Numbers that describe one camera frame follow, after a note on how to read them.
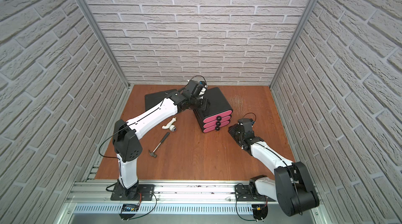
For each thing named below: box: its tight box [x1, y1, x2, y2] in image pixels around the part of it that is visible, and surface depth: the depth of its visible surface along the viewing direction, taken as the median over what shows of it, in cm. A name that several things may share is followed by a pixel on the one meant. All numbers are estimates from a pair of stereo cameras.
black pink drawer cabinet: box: [193, 86, 233, 134], surface depth 88 cm
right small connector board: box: [251, 204, 268, 221], surface depth 72 cm
